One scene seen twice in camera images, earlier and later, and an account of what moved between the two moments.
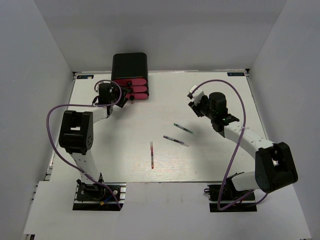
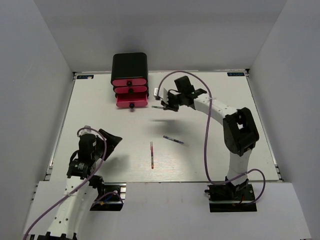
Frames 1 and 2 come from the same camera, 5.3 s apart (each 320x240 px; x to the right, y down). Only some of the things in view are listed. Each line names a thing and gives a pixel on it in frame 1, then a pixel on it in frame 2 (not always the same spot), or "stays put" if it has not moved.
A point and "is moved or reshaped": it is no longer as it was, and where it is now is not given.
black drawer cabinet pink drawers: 130,70 is moved or reshaped
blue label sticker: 235,74 stays put
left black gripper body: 115,93 -> 98,152
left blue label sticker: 85,77 stays put
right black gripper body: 203,108 -> 174,101
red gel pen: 151,148 stays put
